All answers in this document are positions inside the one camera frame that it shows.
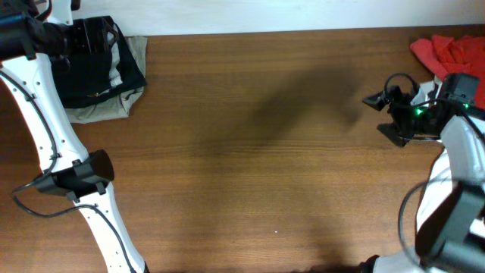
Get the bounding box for red shirt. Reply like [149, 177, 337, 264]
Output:
[410, 35, 484, 109]

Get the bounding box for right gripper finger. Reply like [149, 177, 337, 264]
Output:
[377, 124, 409, 147]
[362, 92, 390, 111]

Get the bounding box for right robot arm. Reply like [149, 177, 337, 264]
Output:
[363, 73, 484, 273]

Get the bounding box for black shorts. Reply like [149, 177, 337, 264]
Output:
[50, 16, 146, 108]

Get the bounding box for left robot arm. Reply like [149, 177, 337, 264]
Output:
[1, 1, 149, 272]

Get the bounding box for folded khaki shorts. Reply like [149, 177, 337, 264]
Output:
[65, 36, 148, 124]

